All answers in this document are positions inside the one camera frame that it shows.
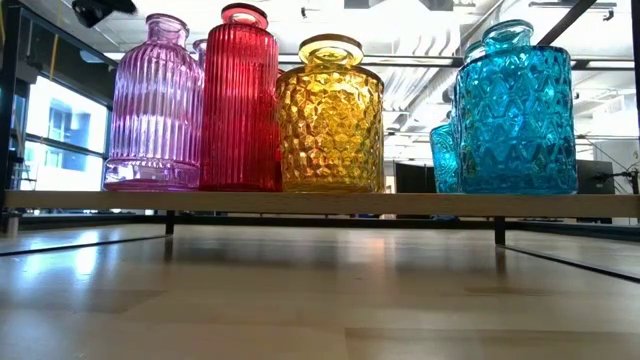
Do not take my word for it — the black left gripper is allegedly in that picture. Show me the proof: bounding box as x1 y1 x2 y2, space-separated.
71 0 138 29

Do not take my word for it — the wide purple ribbed glass jar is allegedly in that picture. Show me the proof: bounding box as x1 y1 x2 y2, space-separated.
103 13 206 193

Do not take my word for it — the yellow honeycomb glass vase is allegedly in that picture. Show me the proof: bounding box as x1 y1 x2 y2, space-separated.
274 33 386 194

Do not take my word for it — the wooden shelf with black frame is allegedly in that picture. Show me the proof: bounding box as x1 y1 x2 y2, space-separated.
0 0 640 281

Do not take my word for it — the large blue embossed glass vase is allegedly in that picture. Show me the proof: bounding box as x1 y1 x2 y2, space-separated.
428 122 462 195

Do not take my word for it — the blue square patterned glass vase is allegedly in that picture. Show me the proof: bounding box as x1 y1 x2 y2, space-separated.
452 18 580 196

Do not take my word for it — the large window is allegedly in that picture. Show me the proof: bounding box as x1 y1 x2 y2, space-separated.
0 74 111 194

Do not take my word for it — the black aluminium table frame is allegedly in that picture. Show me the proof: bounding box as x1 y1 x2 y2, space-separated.
0 212 640 241

